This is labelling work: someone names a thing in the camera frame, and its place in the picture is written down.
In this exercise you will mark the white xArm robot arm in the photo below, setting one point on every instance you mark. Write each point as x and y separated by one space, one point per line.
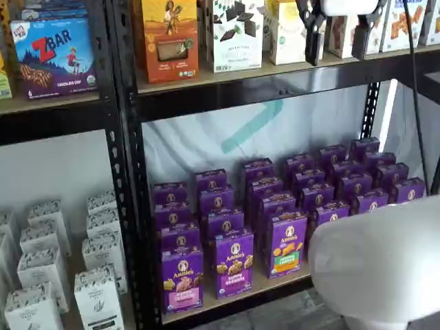
378 268

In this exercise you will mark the purple Annie's snack box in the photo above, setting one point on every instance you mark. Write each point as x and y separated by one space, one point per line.
211 180
170 194
381 159
180 235
309 178
332 154
346 169
173 214
258 168
365 146
357 185
267 187
319 196
277 204
393 175
300 163
409 192
216 201
225 221

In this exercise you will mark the black metal shelving unit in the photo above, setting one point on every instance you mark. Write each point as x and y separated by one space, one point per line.
125 51
103 68

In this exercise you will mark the purple Annie's box pink patch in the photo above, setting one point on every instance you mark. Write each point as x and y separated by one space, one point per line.
182 282

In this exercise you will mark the purple Annie's box orange patch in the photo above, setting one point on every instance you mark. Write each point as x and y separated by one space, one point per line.
331 213

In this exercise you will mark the white printed carton box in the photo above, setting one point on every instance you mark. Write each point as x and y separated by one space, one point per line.
41 271
6 223
103 223
7 254
102 202
31 311
41 239
98 302
46 213
103 252

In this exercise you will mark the white snack box dark print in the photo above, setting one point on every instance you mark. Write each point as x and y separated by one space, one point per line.
431 20

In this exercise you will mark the white backdrop sheet teal logo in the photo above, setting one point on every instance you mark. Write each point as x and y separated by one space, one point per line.
206 144

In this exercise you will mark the sea salt crackers box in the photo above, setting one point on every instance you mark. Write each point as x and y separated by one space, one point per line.
402 24

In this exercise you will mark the blue purple Zbar box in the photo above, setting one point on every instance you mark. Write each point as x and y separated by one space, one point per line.
55 10
55 58

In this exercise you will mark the Simple Mills chocolate thins box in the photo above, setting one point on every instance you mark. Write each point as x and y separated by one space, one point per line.
237 38

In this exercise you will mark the purple Annie's box green patch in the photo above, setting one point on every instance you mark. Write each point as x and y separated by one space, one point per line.
287 245

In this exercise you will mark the pretzel crackers cheddar box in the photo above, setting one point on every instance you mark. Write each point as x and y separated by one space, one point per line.
338 38

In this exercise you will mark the Simple Mills yellow bars box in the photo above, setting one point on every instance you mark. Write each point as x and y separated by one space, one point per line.
285 38

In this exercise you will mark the orange Revival snack box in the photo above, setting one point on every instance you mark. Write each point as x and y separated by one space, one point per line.
170 41

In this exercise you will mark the purple Annie's box brown bunnies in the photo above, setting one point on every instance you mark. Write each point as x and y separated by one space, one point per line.
371 202

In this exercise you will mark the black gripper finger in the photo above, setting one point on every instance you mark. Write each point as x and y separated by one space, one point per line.
360 41
313 48

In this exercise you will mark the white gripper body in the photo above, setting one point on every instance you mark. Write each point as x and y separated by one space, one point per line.
349 7

